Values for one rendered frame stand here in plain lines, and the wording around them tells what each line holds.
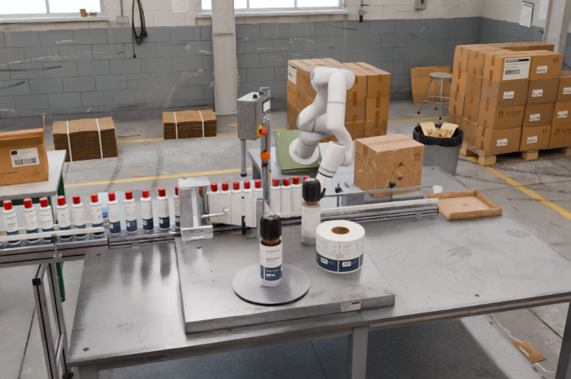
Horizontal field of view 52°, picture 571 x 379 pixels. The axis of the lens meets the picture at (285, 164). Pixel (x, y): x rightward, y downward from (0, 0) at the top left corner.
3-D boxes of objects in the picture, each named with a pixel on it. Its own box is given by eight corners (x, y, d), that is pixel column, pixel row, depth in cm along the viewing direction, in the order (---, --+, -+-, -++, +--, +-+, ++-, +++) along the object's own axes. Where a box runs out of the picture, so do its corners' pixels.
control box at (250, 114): (237, 138, 277) (236, 99, 271) (252, 129, 292) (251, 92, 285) (257, 141, 274) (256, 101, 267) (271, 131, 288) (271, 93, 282)
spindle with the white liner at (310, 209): (303, 246, 262) (304, 183, 252) (298, 237, 270) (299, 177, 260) (323, 244, 264) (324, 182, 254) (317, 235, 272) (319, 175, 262)
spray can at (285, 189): (284, 219, 288) (284, 180, 281) (279, 216, 292) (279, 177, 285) (293, 217, 290) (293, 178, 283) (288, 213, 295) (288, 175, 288)
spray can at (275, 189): (269, 219, 289) (269, 180, 282) (271, 214, 294) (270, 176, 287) (280, 219, 288) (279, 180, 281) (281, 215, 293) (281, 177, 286)
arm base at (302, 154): (295, 168, 363) (300, 155, 347) (285, 142, 370) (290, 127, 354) (323, 161, 369) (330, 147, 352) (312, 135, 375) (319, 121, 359)
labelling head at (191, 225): (182, 240, 266) (178, 188, 257) (180, 229, 278) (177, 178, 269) (212, 238, 269) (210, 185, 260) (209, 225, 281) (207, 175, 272)
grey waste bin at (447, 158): (422, 206, 520) (428, 139, 499) (401, 188, 559) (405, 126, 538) (466, 200, 530) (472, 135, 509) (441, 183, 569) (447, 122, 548)
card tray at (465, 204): (449, 220, 299) (449, 213, 298) (426, 200, 323) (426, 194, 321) (501, 214, 305) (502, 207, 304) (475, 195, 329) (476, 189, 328)
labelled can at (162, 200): (159, 231, 276) (155, 190, 269) (159, 226, 281) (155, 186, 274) (170, 229, 277) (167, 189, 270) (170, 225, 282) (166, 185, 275)
